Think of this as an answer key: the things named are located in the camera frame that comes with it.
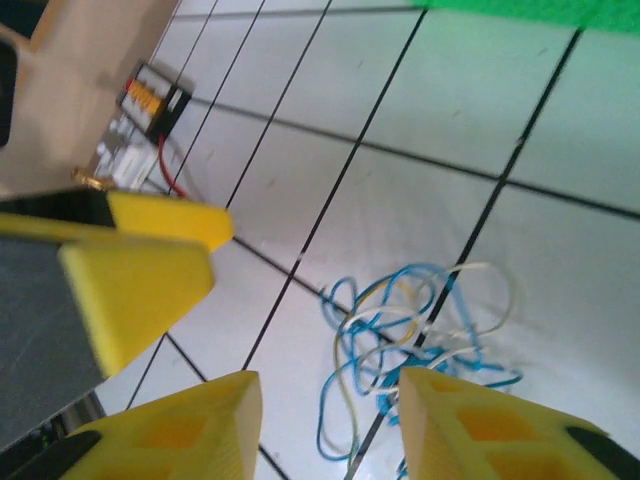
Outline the white bracket block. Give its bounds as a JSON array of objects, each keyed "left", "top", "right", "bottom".
[{"left": 97, "top": 117, "right": 156, "bottom": 189}]

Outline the thin red wire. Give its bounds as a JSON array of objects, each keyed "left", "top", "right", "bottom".
[{"left": 157, "top": 134, "right": 190, "bottom": 199}]

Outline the thin white cable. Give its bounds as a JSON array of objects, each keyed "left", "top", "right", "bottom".
[
  {"left": 332, "top": 304, "right": 481, "bottom": 459},
  {"left": 357, "top": 260, "right": 526, "bottom": 396}
]

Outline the black board with gold plugs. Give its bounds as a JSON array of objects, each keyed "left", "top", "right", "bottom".
[{"left": 115, "top": 60, "right": 194, "bottom": 136}]

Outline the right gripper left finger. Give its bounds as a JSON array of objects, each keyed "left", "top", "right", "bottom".
[{"left": 9, "top": 369, "right": 264, "bottom": 480}]

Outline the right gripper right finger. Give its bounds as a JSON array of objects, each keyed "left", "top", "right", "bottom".
[{"left": 397, "top": 366, "right": 640, "bottom": 480}]

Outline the thin yellow cable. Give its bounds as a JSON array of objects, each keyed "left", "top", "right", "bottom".
[{"left": 349, "top": 279, "right": 426, "bottom": 351}]

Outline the green plastic basket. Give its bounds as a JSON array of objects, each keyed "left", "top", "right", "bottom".
[{"left": 407, "top": 0, "right": 640, "bottom": 34}]

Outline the brass fitting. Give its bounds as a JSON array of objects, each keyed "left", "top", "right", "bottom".
[{"left": 71, "top": 167, "right": 114, "bottom": 194}]

